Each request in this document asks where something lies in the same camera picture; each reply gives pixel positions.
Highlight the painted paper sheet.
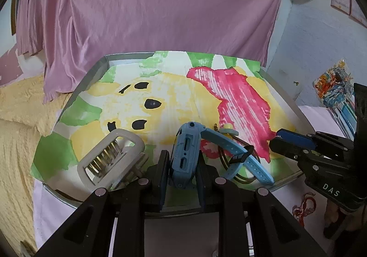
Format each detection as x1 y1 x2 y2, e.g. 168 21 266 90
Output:
31 50 296 189

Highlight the brown bangle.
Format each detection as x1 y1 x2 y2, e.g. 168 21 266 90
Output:
219 134 260 183

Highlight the yellow blanket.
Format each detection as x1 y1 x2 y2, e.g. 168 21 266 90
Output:
0 75 75 257

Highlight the large pink curtain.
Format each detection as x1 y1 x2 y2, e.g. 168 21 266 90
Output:
43 0 287 103

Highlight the metal tray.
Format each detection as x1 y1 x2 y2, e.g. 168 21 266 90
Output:
30 51 309 209

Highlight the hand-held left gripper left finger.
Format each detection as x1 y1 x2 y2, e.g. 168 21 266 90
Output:
34 149 171 257

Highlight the red knot ornament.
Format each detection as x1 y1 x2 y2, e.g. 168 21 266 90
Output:
292 192 317 227

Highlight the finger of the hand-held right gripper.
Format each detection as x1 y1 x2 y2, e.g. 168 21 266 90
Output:
269 137 316 162
275 128 316 149

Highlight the small yellow green hair clip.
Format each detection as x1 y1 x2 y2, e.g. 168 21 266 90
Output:
214 123 240 135

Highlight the blue smartwatch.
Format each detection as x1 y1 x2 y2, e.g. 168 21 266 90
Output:
168 122 274 189

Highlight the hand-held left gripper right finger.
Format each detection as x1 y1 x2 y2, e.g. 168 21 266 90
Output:
196 156 327 257

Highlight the colourful printed bag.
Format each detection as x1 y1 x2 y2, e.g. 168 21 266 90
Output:
314 59 356 108

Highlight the pink cloth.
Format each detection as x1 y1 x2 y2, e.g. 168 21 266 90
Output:
33 105 356 257

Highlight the stack of books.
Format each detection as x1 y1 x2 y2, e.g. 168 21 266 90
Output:
330 96 359 140

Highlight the black hair clip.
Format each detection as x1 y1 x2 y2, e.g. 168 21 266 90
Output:
229 145 255 164

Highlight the person's right hand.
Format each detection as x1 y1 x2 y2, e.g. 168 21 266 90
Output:
325 199 349 224

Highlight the narrow pink curtain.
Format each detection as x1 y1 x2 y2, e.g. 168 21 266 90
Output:
16 0 50 57

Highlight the beige hair claw clip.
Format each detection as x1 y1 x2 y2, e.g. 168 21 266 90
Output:
77 128 150 190

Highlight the wooden window frame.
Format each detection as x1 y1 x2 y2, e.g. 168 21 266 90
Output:
11 0 26 35

